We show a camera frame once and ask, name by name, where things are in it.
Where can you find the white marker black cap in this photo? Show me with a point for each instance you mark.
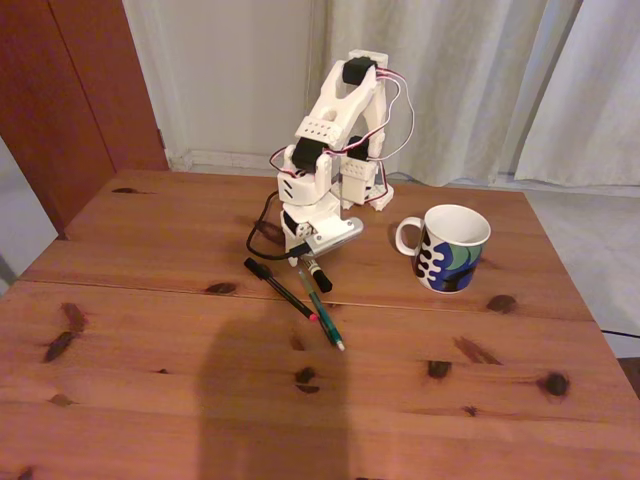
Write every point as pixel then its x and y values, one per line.
pixel 320 277

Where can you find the black pen red end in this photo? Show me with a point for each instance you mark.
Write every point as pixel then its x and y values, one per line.
pixel 280 290

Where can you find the green mechanical pencil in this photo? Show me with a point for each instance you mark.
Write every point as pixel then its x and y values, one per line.
pixel 320 310

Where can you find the white mug blue green pattern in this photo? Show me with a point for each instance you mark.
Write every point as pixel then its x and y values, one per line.
pixel 450 270

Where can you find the wide white curtain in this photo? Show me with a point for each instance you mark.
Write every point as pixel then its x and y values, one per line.
pixel 450 75

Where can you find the brown wooden door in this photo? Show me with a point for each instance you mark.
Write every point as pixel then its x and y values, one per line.
pixel 60 100

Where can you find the narrow white curtain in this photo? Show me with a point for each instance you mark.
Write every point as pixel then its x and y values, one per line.
pixel 600 100

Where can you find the dark brown furniture piece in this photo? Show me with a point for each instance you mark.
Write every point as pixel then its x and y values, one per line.
pixel 632 372

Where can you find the grey camera box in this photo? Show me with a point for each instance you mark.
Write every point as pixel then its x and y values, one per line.
pixel 335 240

